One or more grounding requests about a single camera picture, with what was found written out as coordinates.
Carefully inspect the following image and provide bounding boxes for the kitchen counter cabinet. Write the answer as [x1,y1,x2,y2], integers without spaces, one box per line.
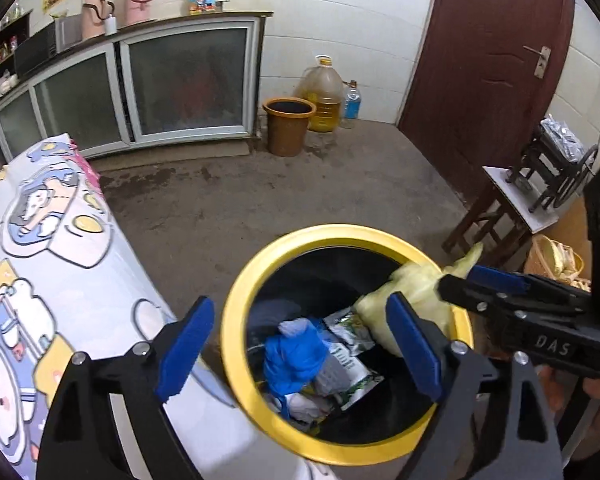
[0,10,275,171]

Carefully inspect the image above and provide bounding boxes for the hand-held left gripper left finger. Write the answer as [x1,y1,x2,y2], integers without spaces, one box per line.
[35,296,216,480]

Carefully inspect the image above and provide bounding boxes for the dark wooden spice shelf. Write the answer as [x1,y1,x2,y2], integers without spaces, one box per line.
[0,12,33,81]

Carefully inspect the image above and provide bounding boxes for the black bin with yellow rim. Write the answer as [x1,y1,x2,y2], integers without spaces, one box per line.
[220,225,476,465]

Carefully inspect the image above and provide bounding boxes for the row of seasoning bottles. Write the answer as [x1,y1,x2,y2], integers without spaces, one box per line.
[0,35,18,68]

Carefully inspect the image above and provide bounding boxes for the green and white snack packet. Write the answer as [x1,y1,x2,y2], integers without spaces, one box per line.
[330,352,386,411]
[324,309,381,356]

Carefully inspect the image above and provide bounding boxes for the brown board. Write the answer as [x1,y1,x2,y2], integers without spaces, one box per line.
[555,154,600,273]

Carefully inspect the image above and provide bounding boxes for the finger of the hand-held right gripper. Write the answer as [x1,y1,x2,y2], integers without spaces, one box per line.
[437,274,532,319]
[467,266,590,314]

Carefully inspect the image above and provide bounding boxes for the woven basket of husks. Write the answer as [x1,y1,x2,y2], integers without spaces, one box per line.
[524,234,592,293]

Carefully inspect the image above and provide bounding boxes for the dark red wooden door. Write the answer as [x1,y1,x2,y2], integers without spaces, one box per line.
[397,0,576,206]

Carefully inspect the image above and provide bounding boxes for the blue glove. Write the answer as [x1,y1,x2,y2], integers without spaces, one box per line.
[262,317,331,401]

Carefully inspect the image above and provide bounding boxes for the brown plastic bucket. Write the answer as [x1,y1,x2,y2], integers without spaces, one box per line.
[262,96,317,157]

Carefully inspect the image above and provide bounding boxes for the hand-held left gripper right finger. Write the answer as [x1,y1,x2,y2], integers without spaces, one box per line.
[386,291,565,480]

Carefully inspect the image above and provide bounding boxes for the person's right hand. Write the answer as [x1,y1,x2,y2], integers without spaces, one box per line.
[536,365,600,412]

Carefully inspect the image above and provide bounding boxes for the white tissue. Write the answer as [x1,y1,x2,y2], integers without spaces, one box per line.
[285,392,326,423]

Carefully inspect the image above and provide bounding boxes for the cartoon printed tablecloth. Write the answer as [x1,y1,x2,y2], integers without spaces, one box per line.
[0,132,301,480]

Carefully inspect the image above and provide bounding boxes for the dark hand-crank machine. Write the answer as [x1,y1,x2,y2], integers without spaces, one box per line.
[507,115,600,213]

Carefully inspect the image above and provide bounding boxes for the large cooking oil jug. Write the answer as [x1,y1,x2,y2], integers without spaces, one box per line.
[294,55,344,133]

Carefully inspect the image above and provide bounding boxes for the metal door handle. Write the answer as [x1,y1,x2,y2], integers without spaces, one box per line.
[522,45,552,79]

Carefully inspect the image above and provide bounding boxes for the black microwave oven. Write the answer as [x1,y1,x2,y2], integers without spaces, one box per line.
[12,17,83,78]

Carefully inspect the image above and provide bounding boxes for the clear water bottle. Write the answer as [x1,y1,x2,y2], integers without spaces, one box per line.
[341,80,362,130]

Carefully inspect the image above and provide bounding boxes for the wooden stool with white top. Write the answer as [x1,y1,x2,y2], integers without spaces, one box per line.
[441,165,563,271]

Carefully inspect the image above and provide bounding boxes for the white foam fruit net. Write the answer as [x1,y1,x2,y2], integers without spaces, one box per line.
[310,345,356,397]

